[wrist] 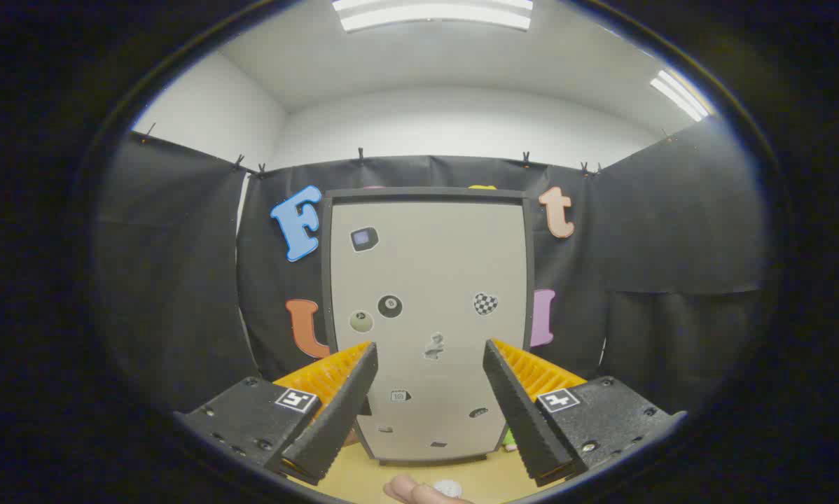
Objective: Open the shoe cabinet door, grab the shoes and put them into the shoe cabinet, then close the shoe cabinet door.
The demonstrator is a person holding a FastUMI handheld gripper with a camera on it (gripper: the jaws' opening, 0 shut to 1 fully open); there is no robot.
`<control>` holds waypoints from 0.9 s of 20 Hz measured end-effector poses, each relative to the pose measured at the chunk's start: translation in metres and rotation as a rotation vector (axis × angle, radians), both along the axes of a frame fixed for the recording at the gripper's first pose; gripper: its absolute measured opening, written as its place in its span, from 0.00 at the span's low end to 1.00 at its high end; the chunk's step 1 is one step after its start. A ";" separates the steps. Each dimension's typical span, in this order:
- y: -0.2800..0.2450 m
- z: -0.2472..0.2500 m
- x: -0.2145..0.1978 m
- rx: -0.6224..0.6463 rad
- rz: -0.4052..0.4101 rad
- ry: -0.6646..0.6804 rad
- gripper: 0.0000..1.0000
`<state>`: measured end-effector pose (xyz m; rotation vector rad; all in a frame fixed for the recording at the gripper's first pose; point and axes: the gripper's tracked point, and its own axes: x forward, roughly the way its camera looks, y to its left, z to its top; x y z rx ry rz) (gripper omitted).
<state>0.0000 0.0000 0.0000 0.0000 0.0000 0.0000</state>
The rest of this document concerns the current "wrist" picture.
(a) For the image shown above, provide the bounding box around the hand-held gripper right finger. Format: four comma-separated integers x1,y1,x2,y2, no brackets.
483,339,688,489

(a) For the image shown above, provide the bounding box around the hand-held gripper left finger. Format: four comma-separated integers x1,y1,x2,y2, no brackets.
174,342,380,487

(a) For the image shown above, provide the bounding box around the grey shoe cabinet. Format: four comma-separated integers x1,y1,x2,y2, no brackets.
320,187,536,468

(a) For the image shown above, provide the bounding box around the black backdrop cloth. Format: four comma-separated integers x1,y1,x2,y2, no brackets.
94,126,770,414

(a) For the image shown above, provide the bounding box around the row of black cloth clips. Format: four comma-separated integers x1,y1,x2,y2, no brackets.
143,122,672,176

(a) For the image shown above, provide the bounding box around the long ceiling light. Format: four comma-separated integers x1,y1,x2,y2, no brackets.
332,0,534,32
649,70,711,122

